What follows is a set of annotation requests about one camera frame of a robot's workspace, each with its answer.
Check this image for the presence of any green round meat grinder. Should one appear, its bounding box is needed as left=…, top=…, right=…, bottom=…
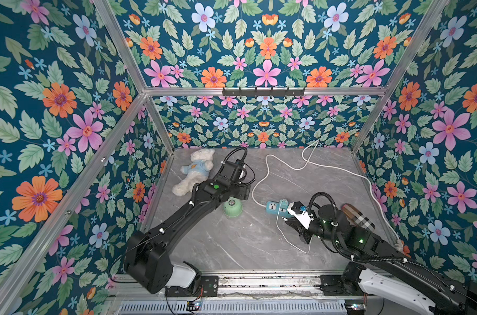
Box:
left=223, top=197, right=243, bottom=218

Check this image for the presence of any white usb charging cable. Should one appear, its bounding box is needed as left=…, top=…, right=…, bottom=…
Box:
left=275, top=210, right=313, bottom=255

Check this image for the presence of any teal usb charger plug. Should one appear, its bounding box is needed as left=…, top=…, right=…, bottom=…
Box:
left=278, top=199, right=290, bottom=213

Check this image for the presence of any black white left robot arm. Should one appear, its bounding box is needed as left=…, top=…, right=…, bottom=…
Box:
left=124, top=147, right=254, bottom=294

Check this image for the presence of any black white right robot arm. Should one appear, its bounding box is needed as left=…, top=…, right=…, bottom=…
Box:
left=285, top=192, right=477, bottom=314

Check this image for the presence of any teal power strip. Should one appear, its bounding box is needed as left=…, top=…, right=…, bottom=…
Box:
left=266, top=199, right=292, bottom=218

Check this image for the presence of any white teddy bear blue shirt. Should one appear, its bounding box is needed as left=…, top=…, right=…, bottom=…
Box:
left=172, top=148, right=215, bottom=196

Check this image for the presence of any plaid glasses case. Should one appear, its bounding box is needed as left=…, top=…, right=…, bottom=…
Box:
left=342, top=203, right=376, bottom=232

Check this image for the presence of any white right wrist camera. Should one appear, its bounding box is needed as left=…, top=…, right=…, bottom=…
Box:
left=287, top=202, right=313, bottom=230

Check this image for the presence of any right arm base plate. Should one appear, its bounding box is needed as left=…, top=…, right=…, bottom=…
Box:
left=319, top=274, right=363, bottom=296

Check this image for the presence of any white power strip cord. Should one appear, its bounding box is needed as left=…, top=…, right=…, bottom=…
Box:
left=251, top=140, right=404, bottom=251

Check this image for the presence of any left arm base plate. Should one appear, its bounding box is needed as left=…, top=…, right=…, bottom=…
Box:
left=165, top=276, right=219, bottom=298

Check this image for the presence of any black wall hook rail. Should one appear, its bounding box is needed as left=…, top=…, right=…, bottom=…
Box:
left=221, top=87, right=305, bottom=97

